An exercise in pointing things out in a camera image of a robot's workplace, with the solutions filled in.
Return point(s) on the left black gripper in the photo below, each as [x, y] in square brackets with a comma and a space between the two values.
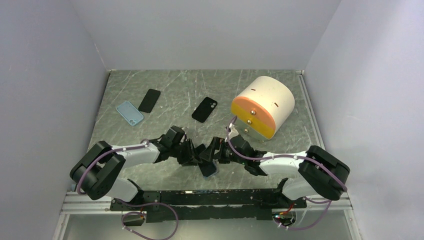
[190, 158]

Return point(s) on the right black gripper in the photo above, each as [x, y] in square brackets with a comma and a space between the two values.
[207, 154]

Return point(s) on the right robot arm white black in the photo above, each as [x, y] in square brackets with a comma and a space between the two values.
[311, 172]

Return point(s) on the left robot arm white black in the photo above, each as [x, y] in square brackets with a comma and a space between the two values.
[97, 173]

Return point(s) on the light blue phone case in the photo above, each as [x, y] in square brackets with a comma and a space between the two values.
[130, 113]

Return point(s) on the black phone face down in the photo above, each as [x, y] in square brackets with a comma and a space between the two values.
[148, 102]

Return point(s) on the white cylinder orange yellow face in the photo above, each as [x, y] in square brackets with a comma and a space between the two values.
[262, 107]

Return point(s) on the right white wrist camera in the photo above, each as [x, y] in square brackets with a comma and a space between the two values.
[231, 131]

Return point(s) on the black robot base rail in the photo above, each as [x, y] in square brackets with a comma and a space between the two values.
[168, 205]

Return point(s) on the aluminium frame rail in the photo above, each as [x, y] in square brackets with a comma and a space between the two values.
[79, 204]

